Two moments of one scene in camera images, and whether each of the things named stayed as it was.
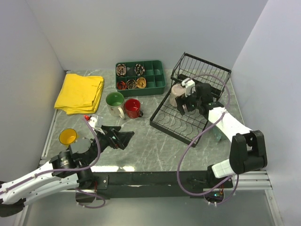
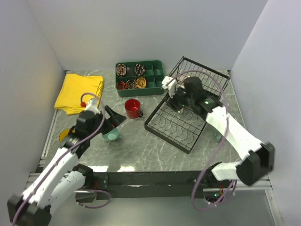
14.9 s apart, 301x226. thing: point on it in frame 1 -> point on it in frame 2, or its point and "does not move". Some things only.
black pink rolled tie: [139, 69] does not move
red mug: [132, 107] does not move
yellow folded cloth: [80, 94] does not move
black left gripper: [108, 132] -> [114, 120]
